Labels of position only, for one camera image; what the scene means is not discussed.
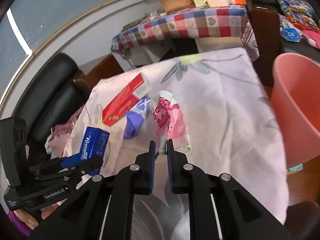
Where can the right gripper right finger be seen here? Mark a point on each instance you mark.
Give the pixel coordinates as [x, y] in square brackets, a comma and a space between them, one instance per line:
[170, 155]

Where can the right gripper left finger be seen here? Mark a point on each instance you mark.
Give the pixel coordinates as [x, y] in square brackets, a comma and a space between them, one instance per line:
[152, 154]

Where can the pink white paper bag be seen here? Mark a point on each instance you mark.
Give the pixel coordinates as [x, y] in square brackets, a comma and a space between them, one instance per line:
[170, 123]

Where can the purple bag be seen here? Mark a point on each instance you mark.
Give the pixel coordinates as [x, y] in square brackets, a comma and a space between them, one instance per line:
[136, 116]

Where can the blue Tempo tissue pack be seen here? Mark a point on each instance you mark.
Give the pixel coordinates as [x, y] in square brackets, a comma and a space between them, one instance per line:
[94, 144]

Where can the red medicine box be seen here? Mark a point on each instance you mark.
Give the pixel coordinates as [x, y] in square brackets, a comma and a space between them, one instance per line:
[131, 94]

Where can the pink plastic trash bucket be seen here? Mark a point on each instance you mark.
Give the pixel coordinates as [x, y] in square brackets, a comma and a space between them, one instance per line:
[295, 100]

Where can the person's left hand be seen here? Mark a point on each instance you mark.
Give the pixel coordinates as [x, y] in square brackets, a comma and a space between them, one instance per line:
[30, 221]

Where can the pink garment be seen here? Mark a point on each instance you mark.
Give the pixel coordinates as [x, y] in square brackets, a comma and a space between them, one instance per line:
[56, 142]

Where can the pink floral table cloth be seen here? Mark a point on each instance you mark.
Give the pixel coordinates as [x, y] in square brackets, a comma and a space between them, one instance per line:
[231, 126]

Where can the maroon velvet cloth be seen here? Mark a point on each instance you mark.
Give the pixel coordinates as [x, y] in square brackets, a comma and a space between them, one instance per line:
[63, 129]

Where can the wooden side table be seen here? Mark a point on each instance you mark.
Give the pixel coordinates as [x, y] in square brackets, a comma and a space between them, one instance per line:
[101, 68]

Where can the black leather sofa left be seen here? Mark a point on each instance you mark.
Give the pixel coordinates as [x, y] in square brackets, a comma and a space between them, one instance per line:
[51, 98]

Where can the checkered tablecloth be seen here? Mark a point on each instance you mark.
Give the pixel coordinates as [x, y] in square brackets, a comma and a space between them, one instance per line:
[231, 21]

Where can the white plastic tray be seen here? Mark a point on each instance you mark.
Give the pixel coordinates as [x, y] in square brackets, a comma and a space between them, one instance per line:
[218, 3]

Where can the wooden armrest cabinet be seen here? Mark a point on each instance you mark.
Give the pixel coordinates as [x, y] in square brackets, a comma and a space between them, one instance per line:
[266, 27]

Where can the blue plastic package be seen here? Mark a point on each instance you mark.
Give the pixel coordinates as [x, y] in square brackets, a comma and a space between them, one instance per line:
[290, 34]

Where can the colourful patterned cushion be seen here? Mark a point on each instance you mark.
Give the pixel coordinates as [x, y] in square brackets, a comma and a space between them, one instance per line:
[299, 14]

